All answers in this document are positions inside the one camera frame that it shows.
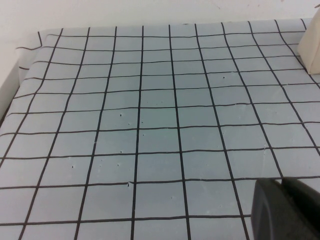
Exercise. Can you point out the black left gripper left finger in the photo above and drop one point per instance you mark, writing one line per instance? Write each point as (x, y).
(268, 212)

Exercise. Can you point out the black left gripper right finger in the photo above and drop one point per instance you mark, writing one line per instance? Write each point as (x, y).
(303, 212)

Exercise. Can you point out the cream canvas pencil case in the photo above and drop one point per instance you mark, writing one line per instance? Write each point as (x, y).
(312, 50)

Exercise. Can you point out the blue grid-pattern tablecloth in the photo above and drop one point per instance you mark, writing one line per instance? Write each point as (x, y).
(150, 125)

